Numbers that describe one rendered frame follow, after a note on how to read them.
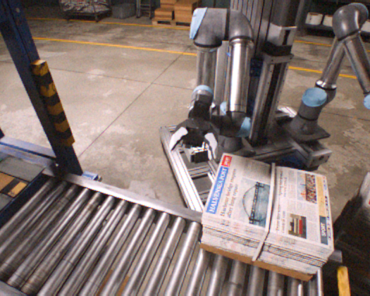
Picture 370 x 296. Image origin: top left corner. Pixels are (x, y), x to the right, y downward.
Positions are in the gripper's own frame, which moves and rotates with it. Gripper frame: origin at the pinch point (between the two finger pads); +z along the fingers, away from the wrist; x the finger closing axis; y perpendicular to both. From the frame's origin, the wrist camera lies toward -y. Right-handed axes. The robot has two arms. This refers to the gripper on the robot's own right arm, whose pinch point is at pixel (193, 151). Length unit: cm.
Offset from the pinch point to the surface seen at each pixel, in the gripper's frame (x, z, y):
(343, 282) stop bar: -57, 11, 34
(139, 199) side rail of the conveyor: 18, -15, 47
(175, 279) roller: -2.8, 15.6, 43.7
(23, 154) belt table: 88, -34, 57
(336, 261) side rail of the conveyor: -59, 3, 36
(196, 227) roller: -7.7, -4.7, 43.1
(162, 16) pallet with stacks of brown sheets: 135, -624, 121
